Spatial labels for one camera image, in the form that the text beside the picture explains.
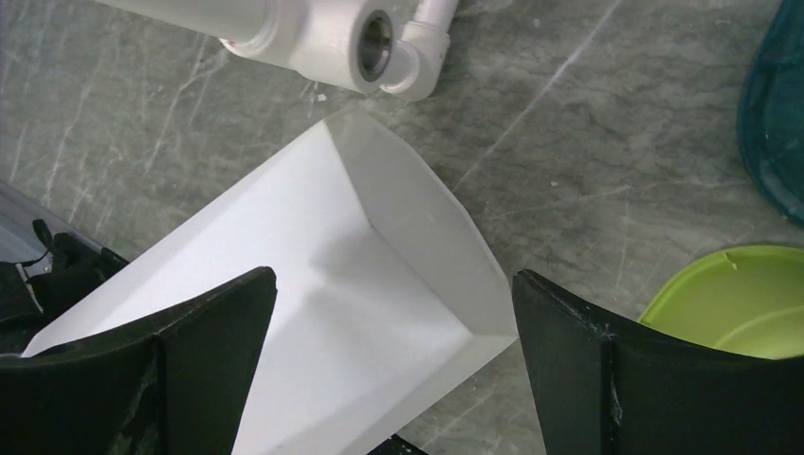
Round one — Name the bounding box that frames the aluminium table frame rail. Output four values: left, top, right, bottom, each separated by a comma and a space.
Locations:
1, 181, 102, 263

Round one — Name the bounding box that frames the translucent white faceted bin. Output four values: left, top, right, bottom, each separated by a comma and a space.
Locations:
25, 110, 517, 454

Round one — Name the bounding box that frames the lime green plastic tub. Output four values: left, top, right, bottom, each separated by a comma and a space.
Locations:
638, 245, 803, 360

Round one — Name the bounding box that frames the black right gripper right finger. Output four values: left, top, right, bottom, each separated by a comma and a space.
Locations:
512, 270, 803, 454

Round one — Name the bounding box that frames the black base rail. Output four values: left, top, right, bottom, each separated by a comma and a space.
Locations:
1, 218, 128, 357

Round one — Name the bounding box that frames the white PVC pipe frame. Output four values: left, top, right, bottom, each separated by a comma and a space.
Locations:
111, 0, 458, 101

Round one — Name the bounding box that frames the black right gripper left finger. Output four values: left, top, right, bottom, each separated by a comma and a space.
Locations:
1, 266, 277, 454

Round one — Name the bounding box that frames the teal translucent plastic tub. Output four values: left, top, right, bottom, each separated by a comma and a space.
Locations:
737, 1, 803, 227

